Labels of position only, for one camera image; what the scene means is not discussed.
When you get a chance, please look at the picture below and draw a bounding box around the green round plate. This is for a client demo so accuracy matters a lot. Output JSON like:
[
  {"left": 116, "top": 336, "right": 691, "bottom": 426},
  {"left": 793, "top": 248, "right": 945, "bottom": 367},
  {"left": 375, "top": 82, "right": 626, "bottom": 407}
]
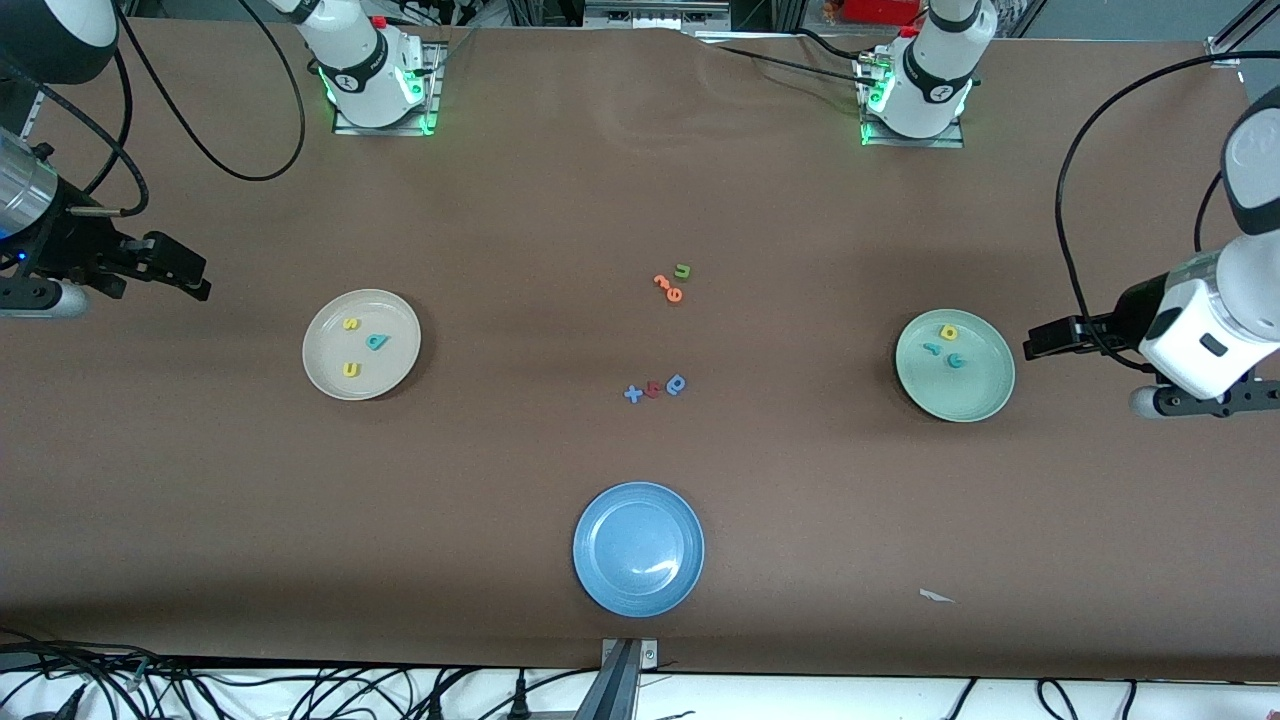
[{"left": 895, "top": 308, "right": 1017, "bottom": 424}]

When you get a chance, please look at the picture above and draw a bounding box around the beige round plate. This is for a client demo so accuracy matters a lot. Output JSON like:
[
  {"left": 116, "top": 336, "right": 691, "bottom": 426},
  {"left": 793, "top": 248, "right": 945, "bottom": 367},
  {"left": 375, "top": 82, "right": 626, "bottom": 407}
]
[{"left": 302, "top": 289, "right": 422, "bottom": 402}]

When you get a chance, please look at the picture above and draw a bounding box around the red box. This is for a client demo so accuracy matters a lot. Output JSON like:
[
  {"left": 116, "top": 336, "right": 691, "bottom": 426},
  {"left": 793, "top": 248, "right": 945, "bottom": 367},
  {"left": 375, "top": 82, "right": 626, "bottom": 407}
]
[{"left": 842, "top": 0, "right": 921, "bottom": 25}]

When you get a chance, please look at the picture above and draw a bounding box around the large table cover sheet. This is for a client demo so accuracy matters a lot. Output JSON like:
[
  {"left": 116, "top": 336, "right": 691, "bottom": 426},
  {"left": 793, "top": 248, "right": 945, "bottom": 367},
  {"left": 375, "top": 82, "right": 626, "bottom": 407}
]
[{"left": 0, "top": 15, "right": 1280, "bottom": 683}]

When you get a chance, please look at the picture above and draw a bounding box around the blue round plate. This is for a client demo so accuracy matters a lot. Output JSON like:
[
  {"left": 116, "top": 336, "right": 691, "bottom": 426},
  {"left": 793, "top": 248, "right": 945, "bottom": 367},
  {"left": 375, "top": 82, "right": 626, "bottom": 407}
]
[{"left": 573, "top": 482, "right": 706, "bottom": 618}]

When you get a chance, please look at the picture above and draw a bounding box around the grey power strip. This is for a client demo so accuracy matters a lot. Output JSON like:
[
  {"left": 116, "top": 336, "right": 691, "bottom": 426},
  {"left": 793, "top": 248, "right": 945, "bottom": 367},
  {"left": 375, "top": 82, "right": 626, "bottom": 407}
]
[{"left": 583, "top": 0, "right": 731, "bottom": 31}]

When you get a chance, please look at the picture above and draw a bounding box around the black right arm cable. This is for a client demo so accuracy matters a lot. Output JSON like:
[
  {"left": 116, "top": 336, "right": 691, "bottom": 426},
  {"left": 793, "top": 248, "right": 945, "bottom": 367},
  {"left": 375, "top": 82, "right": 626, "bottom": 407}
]
[{"left": 20, "top": 0, "right": 306, "bottom": 223}]

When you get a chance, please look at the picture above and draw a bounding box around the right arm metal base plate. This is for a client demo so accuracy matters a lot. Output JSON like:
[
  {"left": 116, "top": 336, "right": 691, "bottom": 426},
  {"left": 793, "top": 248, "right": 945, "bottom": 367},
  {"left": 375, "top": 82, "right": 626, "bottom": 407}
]
[{"left": 333, "top": 42, "right": 442, "bottom": 136}]

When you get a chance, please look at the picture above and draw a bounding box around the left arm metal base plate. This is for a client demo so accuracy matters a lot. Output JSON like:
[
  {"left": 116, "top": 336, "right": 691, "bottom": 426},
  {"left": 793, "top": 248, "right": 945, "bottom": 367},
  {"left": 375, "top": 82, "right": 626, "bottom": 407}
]
[{"left": 858, "top": 55, "right": 967, "bottom": 149}]

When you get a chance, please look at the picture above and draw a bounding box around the aluminium frame profile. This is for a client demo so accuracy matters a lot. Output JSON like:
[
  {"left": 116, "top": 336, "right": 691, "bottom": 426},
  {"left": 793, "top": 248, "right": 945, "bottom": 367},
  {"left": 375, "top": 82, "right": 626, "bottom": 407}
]
[{"left": 1205, "top": 0, "right": 1280, "bottom": 69}]

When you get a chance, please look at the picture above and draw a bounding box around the black base cable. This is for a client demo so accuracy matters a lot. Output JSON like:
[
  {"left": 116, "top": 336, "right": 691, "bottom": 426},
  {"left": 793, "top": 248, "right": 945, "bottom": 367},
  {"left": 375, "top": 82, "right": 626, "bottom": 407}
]
[
  {"left": 715, "top": 44, "right": 871, "bottom": 89},
  {"left": 795, "top": 28, "right": 881, "bottom": 66}
]

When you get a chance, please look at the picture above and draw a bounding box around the metal table bracket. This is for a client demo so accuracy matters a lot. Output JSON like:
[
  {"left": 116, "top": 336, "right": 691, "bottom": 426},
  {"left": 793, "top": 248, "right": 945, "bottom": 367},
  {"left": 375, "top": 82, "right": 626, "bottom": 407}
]
[{"left": 598, "top": 637, "right": 661, "bottom": 720}]

